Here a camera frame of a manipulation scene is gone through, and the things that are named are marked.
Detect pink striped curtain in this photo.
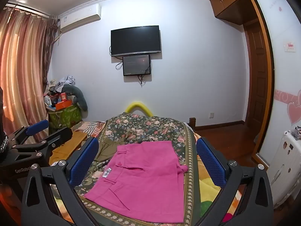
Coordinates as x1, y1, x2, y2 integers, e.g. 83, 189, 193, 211
0, 3, 59, 151

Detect orange box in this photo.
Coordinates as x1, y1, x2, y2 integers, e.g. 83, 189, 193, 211
55, 100, 72, 111

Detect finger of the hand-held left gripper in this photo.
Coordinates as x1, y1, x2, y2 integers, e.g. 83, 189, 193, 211
12, 127, 73, 160
5, 120, 49, 147

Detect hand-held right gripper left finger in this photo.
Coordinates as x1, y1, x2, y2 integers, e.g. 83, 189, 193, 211
21, 137, 99, 226

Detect striped cloth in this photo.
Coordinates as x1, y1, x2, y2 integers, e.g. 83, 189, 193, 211
78, 121, 106, 137

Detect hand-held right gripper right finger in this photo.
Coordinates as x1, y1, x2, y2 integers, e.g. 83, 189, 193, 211
196, 137, 274, 226

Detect large black wall television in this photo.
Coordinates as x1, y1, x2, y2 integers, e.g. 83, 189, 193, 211
110, 25, 162, 57

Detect colourful bedsheet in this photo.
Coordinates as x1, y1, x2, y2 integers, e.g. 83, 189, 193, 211
199, 160, 250, 226

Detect grey pillow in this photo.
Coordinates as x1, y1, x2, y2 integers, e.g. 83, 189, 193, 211
62, 85, 88, 111

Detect pink pants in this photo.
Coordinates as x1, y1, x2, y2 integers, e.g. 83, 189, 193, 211
84, 140, 189, 223

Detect wooden overhead cabinet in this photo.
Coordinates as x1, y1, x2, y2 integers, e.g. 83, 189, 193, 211
209, 0, 271, 26

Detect white air conditioner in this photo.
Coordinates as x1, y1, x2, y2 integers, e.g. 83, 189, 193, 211
59, 4, 102, 32

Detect olive green pants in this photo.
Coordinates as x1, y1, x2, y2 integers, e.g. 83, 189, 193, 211
95, 138, 127, 162

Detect pile of clothes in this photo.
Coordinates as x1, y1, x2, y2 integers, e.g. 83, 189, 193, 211
48, 105, 83, 130
46, 75, 77, 95

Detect white wardrobe sliding door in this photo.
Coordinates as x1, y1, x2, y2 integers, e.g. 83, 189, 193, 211
255, 0, 301, 160

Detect black cable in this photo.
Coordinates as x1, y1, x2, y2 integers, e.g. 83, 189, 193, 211
138, 74, 151, 87

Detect floral blanket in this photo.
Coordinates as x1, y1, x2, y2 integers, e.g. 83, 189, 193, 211
75, 113, 203, 226

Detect white appliance with stickers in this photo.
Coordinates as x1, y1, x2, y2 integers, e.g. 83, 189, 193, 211
268, 126, 301, 208

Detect small black wall monitor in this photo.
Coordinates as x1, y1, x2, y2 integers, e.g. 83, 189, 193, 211
122, 54, 151, 76

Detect wooden door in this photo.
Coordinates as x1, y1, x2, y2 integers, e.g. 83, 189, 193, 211
243, 20, 270, 132

